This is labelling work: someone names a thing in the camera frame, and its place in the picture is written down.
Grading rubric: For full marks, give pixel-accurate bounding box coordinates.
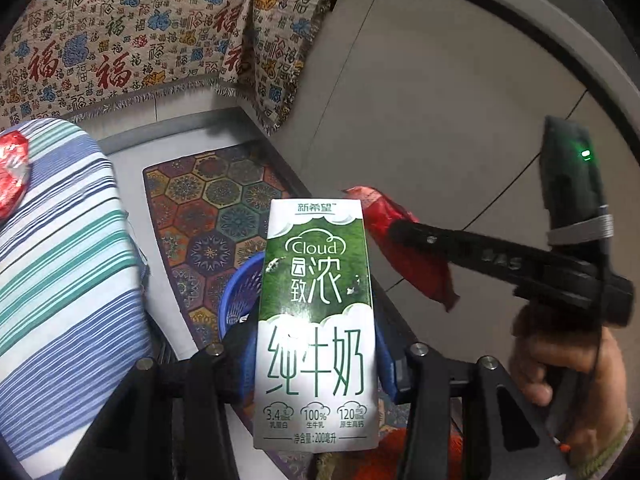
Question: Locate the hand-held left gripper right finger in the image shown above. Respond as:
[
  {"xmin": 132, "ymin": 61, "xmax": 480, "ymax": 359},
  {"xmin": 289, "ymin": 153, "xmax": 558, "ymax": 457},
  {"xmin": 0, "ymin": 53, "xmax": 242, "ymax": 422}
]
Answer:
[{"xmin": 372, "ymin": 320, "xmax": 566, "ymax": 480}]

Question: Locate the blue plastic basket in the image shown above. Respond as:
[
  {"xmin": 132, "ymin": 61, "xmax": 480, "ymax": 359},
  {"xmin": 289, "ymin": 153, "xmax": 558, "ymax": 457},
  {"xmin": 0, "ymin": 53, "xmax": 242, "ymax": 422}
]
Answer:
[{"xmin": 218, "ymin": 252, "xmax": 268, "ymax": 341}]

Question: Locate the striped tablecloth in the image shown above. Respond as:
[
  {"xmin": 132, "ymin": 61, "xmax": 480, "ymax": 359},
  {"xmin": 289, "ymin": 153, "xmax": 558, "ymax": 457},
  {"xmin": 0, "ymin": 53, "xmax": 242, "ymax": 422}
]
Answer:
[{"xmin": 0, "ymin": 119, "xmax": 153, "ymax": 480}]

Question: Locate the red round foil package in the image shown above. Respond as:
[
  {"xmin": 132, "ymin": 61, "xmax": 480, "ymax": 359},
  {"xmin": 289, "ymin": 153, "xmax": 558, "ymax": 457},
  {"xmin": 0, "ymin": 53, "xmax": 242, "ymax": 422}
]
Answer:
[{"xmin": 0, "ymin": 130, "xmax": 31, "ymax": 221}]

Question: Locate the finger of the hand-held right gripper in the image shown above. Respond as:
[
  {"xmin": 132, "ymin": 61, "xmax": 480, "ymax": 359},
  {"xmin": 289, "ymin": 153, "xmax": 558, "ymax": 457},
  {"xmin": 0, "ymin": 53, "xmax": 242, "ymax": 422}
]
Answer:
[{"xmin": 387, "ymin": 219, "xmax": 481, "ymax": 272}]

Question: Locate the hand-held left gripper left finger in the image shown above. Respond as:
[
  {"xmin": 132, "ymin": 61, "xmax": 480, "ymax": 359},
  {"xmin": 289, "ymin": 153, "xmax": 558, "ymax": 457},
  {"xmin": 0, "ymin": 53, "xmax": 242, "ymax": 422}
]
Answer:
[{"xmin": 60, "ymin": 320, "xmax": 263, "ymax": 480}]

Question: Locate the green white milk carton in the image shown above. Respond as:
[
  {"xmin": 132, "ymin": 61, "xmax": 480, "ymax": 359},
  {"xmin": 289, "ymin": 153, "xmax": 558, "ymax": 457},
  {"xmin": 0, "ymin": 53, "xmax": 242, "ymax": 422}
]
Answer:
[{"xmin": 252, "ymin": 199, "xmax": 378, "ymax": 453}]

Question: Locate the printed blanket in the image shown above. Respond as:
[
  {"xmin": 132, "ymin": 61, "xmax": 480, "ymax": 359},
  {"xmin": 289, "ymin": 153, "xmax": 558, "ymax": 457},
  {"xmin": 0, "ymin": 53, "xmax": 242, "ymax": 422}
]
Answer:
[{"xmin": 0, "ymin": 0, "xmax": 348, "ymax": 136}]

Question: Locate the person's right hand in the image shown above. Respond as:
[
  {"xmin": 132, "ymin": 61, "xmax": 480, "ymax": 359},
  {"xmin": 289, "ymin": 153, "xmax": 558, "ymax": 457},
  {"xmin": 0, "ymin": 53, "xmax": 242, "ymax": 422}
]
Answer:
[{"xmin": 510, "ymin": 302, "xmax": 628, "ymax": 411}]

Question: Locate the person's right forearm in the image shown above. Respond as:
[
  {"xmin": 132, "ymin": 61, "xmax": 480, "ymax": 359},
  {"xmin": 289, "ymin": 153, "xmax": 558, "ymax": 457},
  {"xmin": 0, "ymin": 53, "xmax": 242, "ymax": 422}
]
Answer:
[{"xmin": 565, "ymin": 377, "xmax": 636, "ymax": 468}]

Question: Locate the red bow-shaped wrapper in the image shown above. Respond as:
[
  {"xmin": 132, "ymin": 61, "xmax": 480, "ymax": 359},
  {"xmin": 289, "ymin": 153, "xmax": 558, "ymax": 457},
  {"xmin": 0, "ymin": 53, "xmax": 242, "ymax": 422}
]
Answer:
[{"xmin": 341, "ymin": 186, "xmax": 461, "ymax": 312}]

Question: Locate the hexagon patterned floor mat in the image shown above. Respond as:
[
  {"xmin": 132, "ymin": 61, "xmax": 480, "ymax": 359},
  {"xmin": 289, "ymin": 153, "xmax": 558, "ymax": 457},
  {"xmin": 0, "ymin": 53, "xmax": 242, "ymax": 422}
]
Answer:
[{"xmin": 142, "ymin": 141, "xmax": 416, "ymax": 480}]

